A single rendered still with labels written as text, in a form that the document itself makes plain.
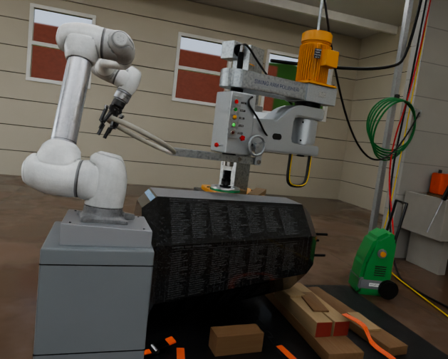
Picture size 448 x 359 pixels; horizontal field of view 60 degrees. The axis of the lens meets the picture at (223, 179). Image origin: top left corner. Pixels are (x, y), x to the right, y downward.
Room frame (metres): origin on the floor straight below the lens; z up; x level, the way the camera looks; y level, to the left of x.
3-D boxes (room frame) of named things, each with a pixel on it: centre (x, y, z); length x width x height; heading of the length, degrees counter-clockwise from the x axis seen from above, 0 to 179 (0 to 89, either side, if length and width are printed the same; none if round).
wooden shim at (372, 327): (2.64, -1.10, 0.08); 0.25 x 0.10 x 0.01; 18
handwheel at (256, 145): (2.74, -0.18, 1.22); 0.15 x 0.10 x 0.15; 121
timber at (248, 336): (2.20, -0.19, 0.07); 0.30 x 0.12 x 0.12; 112
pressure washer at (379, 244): (3.49, -1.47, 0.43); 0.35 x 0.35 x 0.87; 2
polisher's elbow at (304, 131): (3.12, -0.59, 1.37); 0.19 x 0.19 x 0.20
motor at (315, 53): (3.10, -0.59, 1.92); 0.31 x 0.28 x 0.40; 31
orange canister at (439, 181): (4.81, -2.75, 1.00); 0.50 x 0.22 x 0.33; 107
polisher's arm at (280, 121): (2.97, -0.36, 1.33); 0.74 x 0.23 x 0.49; 121
